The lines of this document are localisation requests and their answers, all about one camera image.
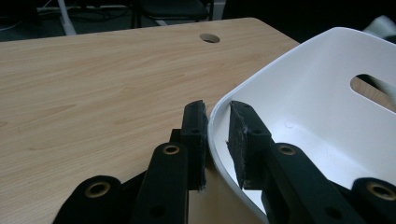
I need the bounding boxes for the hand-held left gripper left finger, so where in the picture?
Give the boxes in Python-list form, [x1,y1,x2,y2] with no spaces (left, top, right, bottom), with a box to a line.
[180,100,209,191]

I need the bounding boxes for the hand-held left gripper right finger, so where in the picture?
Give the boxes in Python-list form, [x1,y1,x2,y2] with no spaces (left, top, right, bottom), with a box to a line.
[226,100,274,190]

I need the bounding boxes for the white plastic basket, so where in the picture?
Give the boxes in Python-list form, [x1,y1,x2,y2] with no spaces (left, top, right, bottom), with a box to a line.
[207,26,396,224]

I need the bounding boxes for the light blue quilted cloth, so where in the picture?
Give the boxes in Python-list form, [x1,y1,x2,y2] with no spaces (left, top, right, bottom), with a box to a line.
[362,15,396,40]

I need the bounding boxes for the black folding chair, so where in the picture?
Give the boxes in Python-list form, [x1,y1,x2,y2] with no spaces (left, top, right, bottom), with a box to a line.
[134,0,216,29]

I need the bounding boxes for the white metal stand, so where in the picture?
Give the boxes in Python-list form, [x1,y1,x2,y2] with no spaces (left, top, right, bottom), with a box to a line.
[36,0,129,36]

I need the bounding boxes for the thin black floor cables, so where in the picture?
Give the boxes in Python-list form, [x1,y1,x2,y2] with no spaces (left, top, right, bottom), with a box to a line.
[69,6,134,23]

